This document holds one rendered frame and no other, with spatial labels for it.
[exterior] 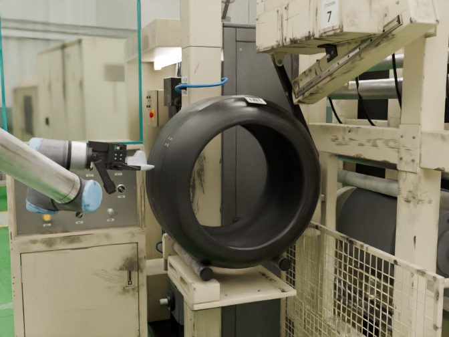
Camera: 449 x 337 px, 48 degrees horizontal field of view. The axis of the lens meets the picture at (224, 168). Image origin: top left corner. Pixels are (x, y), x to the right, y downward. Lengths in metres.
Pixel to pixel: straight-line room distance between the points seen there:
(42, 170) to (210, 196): 0.84
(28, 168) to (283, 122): 0.79
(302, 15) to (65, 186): 0.89
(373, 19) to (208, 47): 0.68
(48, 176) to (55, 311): 1.05
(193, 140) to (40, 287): 1.03
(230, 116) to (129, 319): 1.15
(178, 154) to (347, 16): 0.62
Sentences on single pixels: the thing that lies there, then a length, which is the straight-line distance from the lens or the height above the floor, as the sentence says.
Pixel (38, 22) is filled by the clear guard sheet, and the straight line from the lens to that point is 2.17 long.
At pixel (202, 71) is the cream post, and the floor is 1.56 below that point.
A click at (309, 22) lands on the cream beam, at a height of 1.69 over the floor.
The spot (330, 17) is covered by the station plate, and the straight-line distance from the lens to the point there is 1.52.
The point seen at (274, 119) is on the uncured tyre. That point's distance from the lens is 1.61.
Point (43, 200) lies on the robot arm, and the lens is 1.51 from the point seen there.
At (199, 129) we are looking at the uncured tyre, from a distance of 1.52.
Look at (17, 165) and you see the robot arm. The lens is 1.26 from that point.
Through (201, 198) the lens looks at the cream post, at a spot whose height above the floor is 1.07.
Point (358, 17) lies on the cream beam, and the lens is 1.50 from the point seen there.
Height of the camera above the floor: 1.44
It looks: 7 degrees down
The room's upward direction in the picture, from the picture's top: straight up
